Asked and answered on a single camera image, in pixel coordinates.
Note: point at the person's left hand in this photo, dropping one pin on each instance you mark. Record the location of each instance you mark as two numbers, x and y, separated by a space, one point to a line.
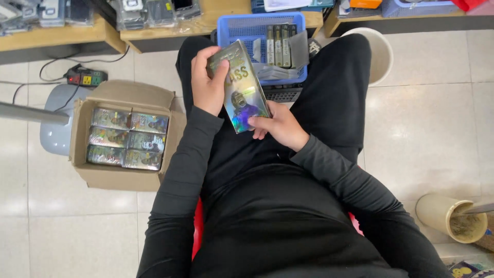
204 85

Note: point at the stack of holographic boxes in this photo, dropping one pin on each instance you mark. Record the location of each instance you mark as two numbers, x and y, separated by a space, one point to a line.
127 139

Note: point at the colourful printed mat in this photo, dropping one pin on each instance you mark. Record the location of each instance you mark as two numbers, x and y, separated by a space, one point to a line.
469 269

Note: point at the grey plastic wrapping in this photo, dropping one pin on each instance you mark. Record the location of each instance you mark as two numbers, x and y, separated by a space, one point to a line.
299 52

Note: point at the person's right hand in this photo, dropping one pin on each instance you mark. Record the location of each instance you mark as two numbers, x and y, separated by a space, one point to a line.
283 127

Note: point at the gold upright box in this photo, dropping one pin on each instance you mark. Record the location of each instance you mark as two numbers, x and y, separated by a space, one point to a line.
270 46
278 46
286 46
293 33

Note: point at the white plastic bucket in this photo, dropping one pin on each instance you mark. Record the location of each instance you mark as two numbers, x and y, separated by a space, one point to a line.
380 54

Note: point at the metal blade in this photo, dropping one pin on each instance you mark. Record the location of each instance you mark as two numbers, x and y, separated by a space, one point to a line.
480 209

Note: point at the grey metal pole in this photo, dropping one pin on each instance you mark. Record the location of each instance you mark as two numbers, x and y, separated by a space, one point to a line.
34 114

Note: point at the blue plastic basket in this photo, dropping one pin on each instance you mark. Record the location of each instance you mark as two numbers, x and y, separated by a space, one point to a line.
239 29

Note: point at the brown cardboard carton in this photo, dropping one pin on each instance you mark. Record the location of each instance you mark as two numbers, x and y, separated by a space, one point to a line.
115 94

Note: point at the wooden table with packed cases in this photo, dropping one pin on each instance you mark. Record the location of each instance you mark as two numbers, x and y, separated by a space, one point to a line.
173 34

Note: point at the person's body in black clothing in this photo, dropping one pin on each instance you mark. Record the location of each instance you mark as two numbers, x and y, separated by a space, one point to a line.
278 200

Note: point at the grey round fan base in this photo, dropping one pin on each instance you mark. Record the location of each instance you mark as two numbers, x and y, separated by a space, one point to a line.
56 131

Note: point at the black power strip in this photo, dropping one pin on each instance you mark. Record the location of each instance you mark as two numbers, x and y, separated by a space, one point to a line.
87 78

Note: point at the holographic packet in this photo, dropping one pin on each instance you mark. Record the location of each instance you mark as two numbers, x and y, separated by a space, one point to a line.
243 88

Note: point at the wooden table with phone cases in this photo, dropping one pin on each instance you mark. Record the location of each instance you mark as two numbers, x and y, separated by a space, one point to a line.
58 36

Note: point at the red plastic chair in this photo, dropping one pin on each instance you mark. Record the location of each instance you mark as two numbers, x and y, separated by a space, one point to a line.
197 227

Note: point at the wooden table with baskets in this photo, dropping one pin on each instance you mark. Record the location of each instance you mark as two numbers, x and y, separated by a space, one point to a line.
386 19

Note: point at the beige cylindrical container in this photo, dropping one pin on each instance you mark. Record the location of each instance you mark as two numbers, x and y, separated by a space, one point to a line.
436 210

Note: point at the black plastic basket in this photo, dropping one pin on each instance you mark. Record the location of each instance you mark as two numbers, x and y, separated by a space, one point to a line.
283 94

